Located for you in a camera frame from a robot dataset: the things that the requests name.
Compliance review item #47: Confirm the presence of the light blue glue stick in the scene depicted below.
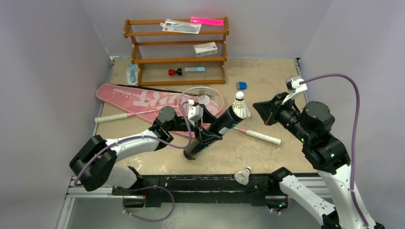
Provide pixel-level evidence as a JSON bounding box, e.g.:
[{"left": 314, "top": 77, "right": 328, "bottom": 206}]
[{"left": 184, "top": 67, "right": 205, "bottom": 72}]

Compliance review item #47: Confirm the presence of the pink flat ruler package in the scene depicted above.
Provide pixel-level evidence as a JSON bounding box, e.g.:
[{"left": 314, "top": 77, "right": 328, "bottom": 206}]
[{"left": 190, "top": 17, "right": 224, "bottom": 26}]

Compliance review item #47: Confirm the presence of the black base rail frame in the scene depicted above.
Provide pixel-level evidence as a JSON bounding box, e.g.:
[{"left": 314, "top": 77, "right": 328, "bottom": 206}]
[{"left": 112, "top": 173, "right": 292, "bottom": 209}]

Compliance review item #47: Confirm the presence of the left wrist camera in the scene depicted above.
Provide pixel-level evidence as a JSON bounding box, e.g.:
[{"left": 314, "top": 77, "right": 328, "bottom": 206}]
[{"left": 187, "top": 100, "right": 203, "bottom": 122}]

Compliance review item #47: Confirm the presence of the white feather shuttlecock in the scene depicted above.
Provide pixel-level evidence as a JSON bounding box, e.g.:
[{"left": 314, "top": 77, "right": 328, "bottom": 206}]
[
  {"left": 234, "top": 166, "right": 252, "bottom": 186},
  {"left": 232, "top": 91, "right": 251, "bottom": 119}
]

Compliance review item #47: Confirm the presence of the blue grey eraser block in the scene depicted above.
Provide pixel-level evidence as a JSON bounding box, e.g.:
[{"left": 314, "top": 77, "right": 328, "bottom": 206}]
[{"left": 236, "top": 82, "right": 247, "bottom": 91}]

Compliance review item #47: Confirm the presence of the clear plastic blister package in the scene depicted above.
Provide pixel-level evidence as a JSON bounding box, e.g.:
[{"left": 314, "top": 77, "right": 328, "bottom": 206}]
[{"left": 160, "top": 19, "right": 202, "bottom": 34}]

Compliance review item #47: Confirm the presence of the wooden three-tier shelf rack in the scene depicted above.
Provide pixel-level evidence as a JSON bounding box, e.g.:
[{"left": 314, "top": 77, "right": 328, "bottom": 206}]
[{"left": 123, "top": 17, "right": 230, "bottom": 86}]

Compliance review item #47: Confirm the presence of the pink badminton racket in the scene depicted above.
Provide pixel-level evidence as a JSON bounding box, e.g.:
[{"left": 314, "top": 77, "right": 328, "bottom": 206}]
[
  {"left": 95, "top": 93, "right": 195, "bottom": 124},
  {"left": 182, "top": 86, "right": 281, "bottom": 145}
]

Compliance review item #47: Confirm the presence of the light blue packaged item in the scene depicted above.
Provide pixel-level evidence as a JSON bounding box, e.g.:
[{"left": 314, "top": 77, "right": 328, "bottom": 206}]
[{"left": 126, "top": 64, "right": 139, "bottom": 86}]

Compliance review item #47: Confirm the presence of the black shuttlecock tube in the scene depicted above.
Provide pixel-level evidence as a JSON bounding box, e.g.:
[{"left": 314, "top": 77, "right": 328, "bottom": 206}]
[{"left": 183, "top": 106, "right": 245, "bottom": 160}]

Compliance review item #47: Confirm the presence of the pink racket cover bag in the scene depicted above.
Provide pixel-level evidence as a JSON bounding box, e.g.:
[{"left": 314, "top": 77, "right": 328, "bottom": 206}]
[{"left": 96, "top": 83, "right": 224, "bottom": 138}]

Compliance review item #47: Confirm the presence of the white red small box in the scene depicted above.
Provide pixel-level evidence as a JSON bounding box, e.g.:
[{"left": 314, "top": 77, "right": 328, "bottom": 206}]
[{"left": 193, "top": 42, "right": 218, "bottom": 57}]

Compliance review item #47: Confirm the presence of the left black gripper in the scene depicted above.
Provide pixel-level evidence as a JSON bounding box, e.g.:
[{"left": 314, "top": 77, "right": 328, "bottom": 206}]
[{"left": 167, "top": 105, "right": 222, "bottom": 142}]

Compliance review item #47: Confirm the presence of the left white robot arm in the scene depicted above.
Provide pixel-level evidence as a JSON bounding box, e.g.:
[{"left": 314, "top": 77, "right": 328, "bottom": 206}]
[{"left": 69, "top": 100, "right": 221, "bottom": 195}]

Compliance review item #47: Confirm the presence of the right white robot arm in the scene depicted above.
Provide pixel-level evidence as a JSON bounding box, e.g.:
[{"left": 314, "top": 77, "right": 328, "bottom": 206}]
[{"left": 253, "top": 92, "right": 383, "bottom": 229}]

